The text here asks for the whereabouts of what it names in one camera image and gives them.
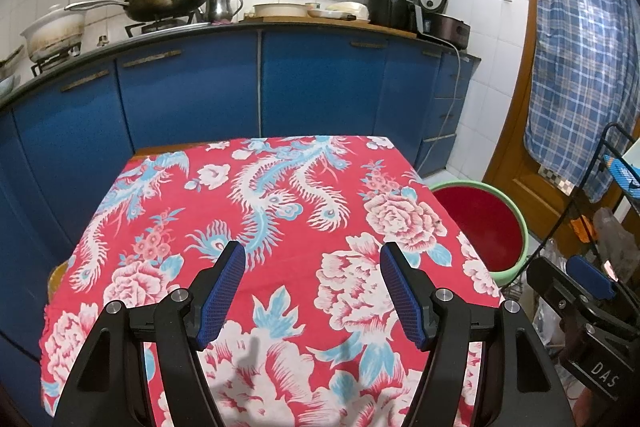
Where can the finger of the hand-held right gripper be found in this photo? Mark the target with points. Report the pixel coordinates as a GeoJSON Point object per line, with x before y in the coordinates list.
{"type": "Point", "coordinates": [555, 287]}
{"type": "Point", "coordinates": [592, 277]}

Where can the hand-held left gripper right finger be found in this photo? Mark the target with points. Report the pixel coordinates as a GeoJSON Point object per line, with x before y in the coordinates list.
{"type": "Point", "coordinates": [407, 297]}

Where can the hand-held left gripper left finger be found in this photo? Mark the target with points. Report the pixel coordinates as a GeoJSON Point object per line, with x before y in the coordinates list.
{"type": "Point", "coordinates": [220, 297]}

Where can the red bin with green rim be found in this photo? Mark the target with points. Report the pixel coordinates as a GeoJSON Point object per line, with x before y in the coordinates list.
{"type": "Point", "coordinates": [480, 222]}

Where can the clear plastic bag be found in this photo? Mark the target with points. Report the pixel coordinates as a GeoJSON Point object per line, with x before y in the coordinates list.
{"type": "Point", "coordinates": [617, 242]}

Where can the small orange item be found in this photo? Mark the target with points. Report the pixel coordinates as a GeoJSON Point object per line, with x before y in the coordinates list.
{"type": "Point", "coordinates": [583, 228]}

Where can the blue patterned package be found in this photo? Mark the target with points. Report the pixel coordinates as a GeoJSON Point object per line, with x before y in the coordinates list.
{"type": "Point", "coordinates": [622, 174]}

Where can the red floral tablecloth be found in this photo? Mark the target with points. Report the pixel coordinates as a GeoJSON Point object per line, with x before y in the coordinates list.
{"type": "Point", "coordinates": [300, 217]}

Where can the wooden door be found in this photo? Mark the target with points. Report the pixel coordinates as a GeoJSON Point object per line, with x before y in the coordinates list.
{"type": "Point", "coordinates": [510, 167]}

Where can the black metal rack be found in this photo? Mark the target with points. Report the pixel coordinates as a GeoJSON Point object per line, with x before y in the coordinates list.
{"type": "Point", "coordinates": [606, 127]}

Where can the wooden table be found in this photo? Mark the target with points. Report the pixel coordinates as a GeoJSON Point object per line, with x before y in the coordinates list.
{"type": "Point", "coordinates": [150, 150]}

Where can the yellow wooden stool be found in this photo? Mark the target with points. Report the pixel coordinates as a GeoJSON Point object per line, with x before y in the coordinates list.
{"type": "Point", "coordinates": [57, 282]}

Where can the blue kitchen cabinet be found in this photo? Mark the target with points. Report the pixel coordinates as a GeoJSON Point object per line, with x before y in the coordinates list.
{"type": "Point", "coordinates": [190, 97]}

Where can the blue plaid curtain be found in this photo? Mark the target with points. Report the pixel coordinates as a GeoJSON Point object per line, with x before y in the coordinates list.
{"type": "Point", "coordinates": [580, 57]}

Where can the dark rice cooker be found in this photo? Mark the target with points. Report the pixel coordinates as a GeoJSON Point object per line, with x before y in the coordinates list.
{"type": "Point", "coordinates": [447, 29]}

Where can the gas stove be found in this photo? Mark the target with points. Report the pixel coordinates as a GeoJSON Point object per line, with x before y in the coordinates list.
{"type": "Point", "coordinates": [160, 26]}

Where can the wooden cutting board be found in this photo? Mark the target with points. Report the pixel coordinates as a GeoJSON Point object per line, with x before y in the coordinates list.
{"type": "Point", "coordinates": [280, 20]}

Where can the metal kettle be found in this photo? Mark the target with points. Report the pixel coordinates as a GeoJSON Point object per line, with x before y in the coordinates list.
{"type": "Point", "coordinates": [222, 7]}

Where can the white enamel basin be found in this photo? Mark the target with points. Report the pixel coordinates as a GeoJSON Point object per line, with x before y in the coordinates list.
{"type": "Point", "coordinates": [280, 9]}

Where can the white plates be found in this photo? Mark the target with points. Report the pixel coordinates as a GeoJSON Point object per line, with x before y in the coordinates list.
{"type": "Point", "coordinates": [345, 8]}

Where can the black air fryer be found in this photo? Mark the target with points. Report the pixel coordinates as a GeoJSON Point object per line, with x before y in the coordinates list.
{"type": "Point", "coordinates": [390, 2]}

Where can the metal bowl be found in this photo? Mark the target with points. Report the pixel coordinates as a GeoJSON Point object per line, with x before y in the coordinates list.
{"type": "Point", "coordinates": [7, 86]}

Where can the white cooking pot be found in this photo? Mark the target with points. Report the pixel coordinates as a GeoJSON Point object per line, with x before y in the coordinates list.
{"type": "Point", "coordinates": [52, 34]}

